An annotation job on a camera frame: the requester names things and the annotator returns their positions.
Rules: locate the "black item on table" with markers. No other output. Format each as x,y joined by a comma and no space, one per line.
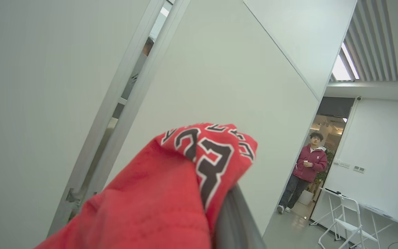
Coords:
333,191

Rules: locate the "person in maroon jacket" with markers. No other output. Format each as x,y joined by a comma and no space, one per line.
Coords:
309,166

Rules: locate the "green potted plant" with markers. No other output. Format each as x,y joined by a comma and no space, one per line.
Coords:
327,162

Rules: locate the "white folding chair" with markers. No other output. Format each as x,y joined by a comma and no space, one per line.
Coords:
352,226

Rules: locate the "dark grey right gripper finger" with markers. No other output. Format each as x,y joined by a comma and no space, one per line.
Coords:
235,224

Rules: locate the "red jersey with black lettering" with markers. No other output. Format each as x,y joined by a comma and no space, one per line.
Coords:
157,200

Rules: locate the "white plant pot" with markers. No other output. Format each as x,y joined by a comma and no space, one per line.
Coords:
305,197

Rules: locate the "grey metal partition post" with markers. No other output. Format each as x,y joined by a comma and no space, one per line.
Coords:
105,114
140,97

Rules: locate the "white wall socket strip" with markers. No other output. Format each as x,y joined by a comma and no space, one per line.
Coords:
343,164

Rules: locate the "white wall switch panel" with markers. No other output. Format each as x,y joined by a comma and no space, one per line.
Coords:
359,169

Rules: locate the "white long table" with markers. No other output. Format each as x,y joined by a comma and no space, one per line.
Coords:
382,211

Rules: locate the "bright ceiling light panel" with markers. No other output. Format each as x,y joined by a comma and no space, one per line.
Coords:
344,67

